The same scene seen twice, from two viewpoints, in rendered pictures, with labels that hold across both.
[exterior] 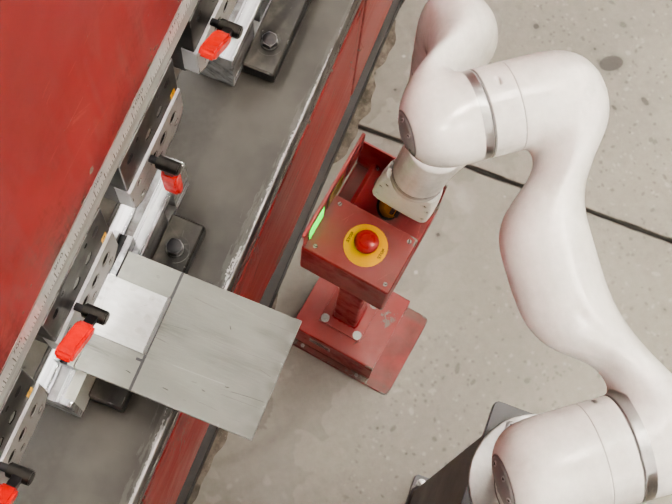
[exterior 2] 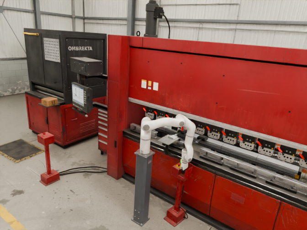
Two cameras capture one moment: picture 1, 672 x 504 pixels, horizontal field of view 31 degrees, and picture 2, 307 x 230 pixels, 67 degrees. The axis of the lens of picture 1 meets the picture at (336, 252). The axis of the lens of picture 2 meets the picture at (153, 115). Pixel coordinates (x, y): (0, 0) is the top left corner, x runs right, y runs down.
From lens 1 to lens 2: 2.88 m
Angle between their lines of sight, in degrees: 78
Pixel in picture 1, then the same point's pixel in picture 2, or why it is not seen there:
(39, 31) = (182, 85)
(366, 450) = (155, 214)
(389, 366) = (167, 219)
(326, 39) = (205, 161)
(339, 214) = not seen: hidden behind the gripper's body
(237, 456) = (159, 201)
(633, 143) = not seen: outside the picture
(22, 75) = (179, 85)
